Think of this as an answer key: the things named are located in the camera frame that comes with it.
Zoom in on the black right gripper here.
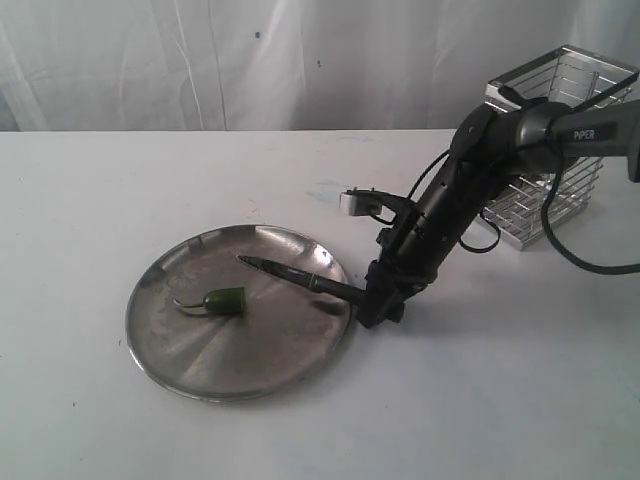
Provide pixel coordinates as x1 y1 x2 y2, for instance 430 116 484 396
357 160 505 329

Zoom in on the round steel plate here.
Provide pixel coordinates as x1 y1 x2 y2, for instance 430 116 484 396
126 224 351 402

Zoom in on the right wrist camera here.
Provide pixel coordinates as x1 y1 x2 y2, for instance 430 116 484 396
339 189 383 217

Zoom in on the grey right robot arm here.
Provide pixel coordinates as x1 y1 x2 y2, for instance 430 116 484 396
356 101 639 328

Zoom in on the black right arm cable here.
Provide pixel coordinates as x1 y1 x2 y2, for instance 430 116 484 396
399 124 640 276

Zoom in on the black knife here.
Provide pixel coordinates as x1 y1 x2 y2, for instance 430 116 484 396
237 255 365 305

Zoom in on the chrome wire utensil holder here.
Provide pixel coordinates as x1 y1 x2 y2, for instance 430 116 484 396
479 45 640 251

